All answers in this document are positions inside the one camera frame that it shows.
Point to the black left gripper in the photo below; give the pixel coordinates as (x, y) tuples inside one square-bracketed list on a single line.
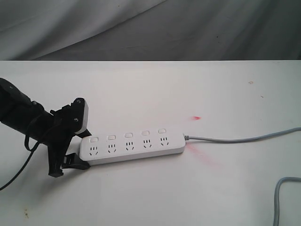
[(58, 138)]

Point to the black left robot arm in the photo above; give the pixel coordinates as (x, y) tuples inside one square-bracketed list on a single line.
[(20, 113)]

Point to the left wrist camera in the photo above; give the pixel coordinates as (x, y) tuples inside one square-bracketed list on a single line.
[(79, 115)]

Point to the white five-socket power strip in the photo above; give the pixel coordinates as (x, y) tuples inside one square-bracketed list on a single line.
[(127, 145)]

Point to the white backdrop cloth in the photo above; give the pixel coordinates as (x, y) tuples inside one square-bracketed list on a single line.
[(150, 30)]

